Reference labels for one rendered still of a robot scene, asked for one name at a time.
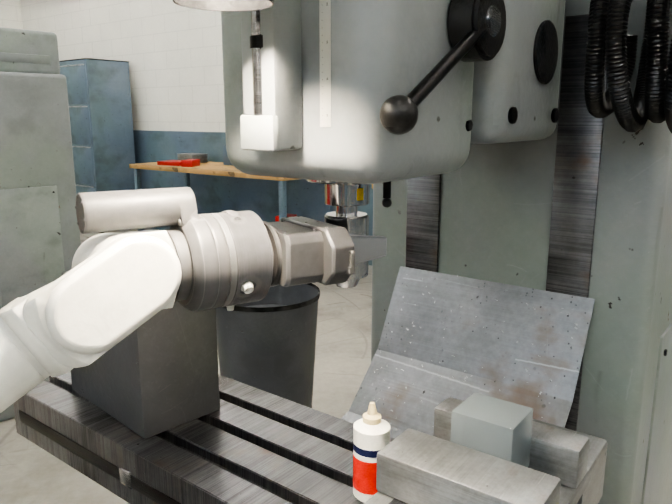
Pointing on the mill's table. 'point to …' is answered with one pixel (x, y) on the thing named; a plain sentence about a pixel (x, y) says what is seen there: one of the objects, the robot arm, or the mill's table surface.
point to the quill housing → (361, 94)
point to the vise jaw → (457, 475)
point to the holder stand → (157, 372)
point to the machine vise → (544, 457)
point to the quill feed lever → (398, 114)
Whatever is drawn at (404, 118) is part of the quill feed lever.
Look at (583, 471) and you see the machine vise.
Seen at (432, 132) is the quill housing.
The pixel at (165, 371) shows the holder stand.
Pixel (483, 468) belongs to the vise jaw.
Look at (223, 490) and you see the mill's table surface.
